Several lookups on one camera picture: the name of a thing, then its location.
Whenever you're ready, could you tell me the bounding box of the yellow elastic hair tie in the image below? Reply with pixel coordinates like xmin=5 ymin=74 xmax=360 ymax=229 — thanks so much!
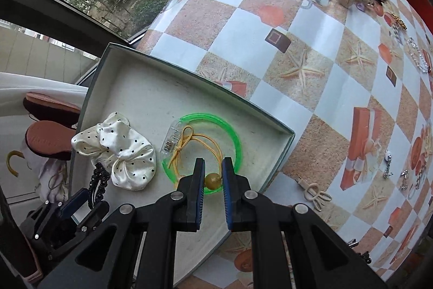
xmin=167 ymin=125 xmax=224 ymax=191

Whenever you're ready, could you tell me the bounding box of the beige bow hair clip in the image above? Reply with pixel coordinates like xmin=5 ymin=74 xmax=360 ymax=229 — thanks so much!
xmin=297 ymin=178 xmax=332 ymax=212

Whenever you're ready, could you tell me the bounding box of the white polka dot scrunchie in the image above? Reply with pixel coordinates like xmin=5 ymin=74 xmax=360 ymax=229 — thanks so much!
xmin=71 ymin=112 xmax=157 ymax=191

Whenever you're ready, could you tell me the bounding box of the silver earring pair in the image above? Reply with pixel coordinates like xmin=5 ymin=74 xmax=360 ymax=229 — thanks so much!
xmin=400 ymin=170 xmax=425 ymax=191

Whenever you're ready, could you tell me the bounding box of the clear plastic hair clip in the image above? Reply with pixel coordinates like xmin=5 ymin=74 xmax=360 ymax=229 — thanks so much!
xmin=160 ymin=119 xmax=185 ymax=158

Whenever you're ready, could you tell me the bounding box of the green cardboard box tray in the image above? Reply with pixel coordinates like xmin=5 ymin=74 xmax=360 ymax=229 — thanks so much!
xmin=70 ymin=43 xmax=295 ymax=285

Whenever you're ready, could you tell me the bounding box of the green plastic bangle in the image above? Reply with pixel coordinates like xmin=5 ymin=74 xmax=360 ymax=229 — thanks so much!
xmin=161 ymin=113 xmax=243 ymax=194

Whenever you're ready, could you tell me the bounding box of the checkered seashell tablecloth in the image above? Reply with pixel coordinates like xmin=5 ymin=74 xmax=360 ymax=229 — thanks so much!
xmin=138 ymin=0 xmax=432 ymax=281

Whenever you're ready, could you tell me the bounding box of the red plastic stool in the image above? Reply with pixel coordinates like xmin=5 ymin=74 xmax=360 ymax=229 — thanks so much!
xmin=407 ymin=0 xmax=433 ymax=31

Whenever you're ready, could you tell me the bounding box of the black braided hair tie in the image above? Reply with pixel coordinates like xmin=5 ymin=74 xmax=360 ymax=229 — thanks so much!
xmin=87 ymin=162 xmax=112 ymax=210

